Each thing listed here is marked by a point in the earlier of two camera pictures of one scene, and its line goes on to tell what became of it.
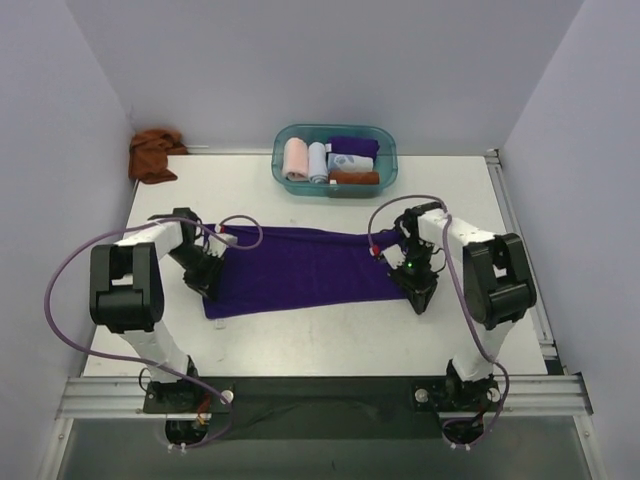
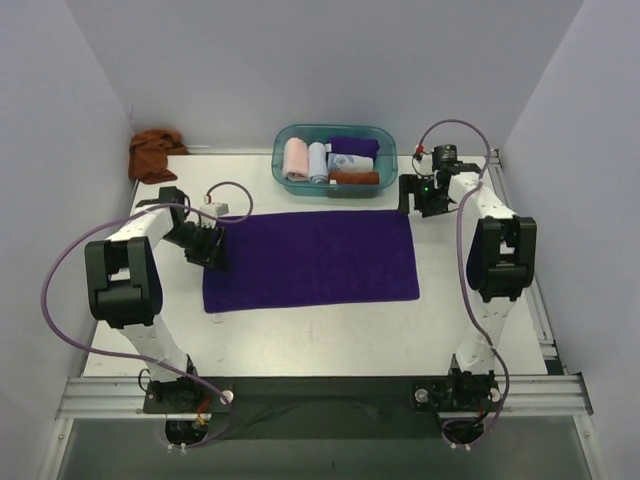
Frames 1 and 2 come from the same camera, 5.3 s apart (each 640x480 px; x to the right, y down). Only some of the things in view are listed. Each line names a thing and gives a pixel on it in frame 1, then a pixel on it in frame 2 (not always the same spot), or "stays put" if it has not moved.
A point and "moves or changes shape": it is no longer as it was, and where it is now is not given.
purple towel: x=280 y=268 moves or changes shape
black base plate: x=327 y=408 stays put
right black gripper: x=417 y=279 → x=417 y=190
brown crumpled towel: x=149 y=149 stays put
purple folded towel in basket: x=353 y=145 stays put
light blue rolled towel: x=317 y=163 stays put
